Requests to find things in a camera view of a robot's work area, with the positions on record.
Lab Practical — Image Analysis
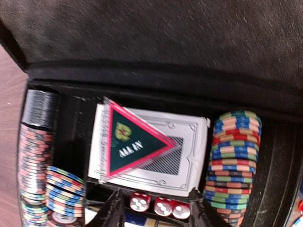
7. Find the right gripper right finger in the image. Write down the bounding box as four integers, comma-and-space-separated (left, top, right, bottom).
189, 188, 227, 227

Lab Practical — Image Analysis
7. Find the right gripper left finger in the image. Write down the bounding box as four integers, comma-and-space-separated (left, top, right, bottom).
86, 190, 125, 227

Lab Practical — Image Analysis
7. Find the red die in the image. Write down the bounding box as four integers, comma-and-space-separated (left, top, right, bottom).
154, 197, 175, 217
172, 202, 190, 219
130, 192, 151, 212

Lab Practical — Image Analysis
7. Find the playing card deck box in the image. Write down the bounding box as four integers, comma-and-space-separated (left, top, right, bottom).
88, 103, 210, 197
84, 208, 190, 227

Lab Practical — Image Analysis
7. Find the black poker case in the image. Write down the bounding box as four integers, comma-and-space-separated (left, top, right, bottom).
0, 0, 303, 227

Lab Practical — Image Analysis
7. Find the poker chip row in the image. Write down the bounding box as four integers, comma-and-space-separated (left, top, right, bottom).
17, 88, 60, 227
45, 166, 85, 227
203, 110, 262, 227

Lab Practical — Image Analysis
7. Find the triangular all-in button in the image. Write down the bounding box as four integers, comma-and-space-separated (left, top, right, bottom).
100, 97, 176, 180

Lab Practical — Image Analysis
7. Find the right poker chip row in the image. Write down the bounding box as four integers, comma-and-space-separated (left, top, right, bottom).
203, 110, 262, 227

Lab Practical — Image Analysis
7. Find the left poker chip row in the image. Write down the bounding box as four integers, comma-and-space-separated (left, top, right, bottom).
17, 88, 60, 227

